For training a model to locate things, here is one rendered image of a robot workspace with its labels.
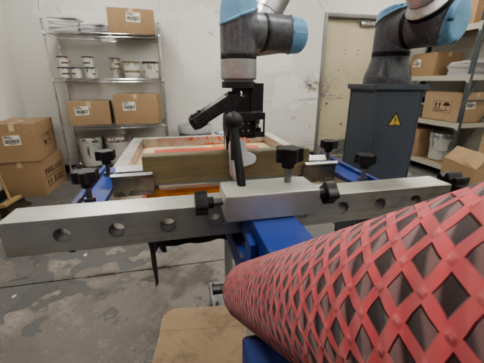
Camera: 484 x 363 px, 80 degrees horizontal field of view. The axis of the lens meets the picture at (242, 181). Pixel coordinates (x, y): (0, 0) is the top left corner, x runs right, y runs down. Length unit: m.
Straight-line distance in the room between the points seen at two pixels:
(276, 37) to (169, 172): 0.36
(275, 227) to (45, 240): 0.30
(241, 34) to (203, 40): 3.76
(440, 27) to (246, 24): 0.57
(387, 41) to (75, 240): 1.00
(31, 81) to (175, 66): 1.78
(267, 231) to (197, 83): 4.04
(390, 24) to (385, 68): 0.13
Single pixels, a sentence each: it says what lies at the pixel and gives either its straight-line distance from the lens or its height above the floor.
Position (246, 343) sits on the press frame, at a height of 1.04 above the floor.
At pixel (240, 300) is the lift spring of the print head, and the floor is 1.10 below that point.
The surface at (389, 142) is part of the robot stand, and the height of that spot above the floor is 1.01.
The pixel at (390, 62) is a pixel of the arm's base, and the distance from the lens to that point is 1.10.
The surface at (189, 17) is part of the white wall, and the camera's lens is 4.40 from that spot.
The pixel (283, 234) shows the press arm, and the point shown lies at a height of 1.04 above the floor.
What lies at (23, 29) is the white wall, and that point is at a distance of 4.68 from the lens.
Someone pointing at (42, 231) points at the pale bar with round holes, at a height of 1.03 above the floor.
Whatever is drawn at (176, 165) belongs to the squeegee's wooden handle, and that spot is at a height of 1.04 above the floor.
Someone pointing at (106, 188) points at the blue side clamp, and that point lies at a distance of 0.66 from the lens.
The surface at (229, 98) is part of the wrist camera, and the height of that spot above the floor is 1.17.
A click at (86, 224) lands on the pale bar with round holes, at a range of 0.44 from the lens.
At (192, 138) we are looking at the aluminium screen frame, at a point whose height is 0.98.
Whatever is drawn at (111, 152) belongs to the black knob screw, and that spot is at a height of 1.06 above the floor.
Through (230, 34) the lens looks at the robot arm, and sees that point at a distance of 0.62.
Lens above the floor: 1.21
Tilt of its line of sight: 19 degrees down
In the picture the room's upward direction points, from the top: straight up
